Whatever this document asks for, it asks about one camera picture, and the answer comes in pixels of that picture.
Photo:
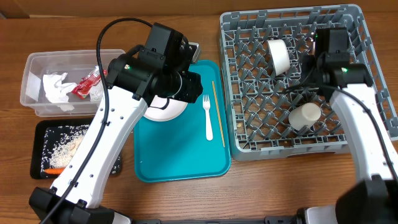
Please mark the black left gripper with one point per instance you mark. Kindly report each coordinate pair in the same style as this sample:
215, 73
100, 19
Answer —
194, 88

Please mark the white plastic fork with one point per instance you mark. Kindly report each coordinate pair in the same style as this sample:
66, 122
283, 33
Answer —
206, 107

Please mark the large pink plate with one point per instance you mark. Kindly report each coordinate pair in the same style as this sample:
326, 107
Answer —
164, 109

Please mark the white bowl with peanuts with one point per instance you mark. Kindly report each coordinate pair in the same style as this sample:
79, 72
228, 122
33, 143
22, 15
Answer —
279, 56

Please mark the red snack wrapper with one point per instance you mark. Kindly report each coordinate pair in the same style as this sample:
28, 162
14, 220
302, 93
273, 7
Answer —
92, 79

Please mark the white cup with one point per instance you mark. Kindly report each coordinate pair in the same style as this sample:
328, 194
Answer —
305, 115

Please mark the orange carrot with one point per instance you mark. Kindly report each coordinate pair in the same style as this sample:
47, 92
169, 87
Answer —
54, 171

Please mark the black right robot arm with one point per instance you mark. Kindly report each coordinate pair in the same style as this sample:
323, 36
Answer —
348, 87

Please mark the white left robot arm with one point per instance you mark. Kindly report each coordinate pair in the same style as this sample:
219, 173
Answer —
159, 68

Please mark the grey dishwasher rack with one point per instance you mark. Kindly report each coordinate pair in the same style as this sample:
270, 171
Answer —
262, 54

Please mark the wooden chopstick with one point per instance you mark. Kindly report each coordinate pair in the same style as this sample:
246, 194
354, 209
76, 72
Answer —
218, 113

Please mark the teal plastic tray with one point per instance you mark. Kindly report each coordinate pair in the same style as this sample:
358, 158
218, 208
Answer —
178, 149

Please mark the clear plastic bin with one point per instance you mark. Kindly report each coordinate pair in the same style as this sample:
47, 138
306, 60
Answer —
77, 64

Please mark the spilled rice and peanuts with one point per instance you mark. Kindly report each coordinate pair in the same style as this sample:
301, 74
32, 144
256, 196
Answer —
60, 145

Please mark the black tray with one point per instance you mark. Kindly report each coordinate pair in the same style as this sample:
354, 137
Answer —
39, 140

